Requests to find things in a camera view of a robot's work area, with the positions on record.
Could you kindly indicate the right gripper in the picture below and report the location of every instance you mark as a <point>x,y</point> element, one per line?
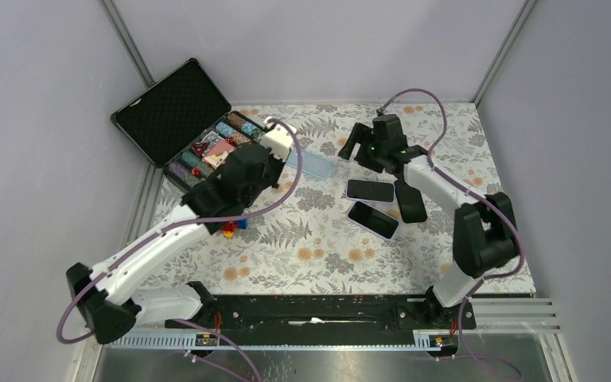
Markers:
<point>362,134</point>

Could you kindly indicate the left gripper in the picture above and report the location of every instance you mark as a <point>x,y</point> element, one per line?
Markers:
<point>279,165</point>

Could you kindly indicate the light blue phone case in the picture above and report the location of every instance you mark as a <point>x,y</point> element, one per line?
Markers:
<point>312,164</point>

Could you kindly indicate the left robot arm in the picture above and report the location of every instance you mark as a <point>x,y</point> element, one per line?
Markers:
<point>108,300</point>

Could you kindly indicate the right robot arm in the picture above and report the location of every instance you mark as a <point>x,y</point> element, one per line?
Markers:
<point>485,236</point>

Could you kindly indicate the black phone without case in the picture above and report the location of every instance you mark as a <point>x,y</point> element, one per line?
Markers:
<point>411,204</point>

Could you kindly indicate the black poker chip case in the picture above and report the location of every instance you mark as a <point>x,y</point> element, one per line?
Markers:
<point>182,108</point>

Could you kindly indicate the triangular card box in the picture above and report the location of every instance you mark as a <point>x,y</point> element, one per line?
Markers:
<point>198,148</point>

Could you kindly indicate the red toy brick car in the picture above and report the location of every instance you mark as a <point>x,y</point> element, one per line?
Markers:
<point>228,230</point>

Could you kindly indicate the floral table mat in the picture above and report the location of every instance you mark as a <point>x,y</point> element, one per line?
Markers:
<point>309,246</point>

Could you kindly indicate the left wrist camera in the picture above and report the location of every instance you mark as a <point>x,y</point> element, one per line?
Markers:
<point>278,140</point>

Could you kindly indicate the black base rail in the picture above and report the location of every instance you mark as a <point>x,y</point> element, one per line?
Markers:
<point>310,320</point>

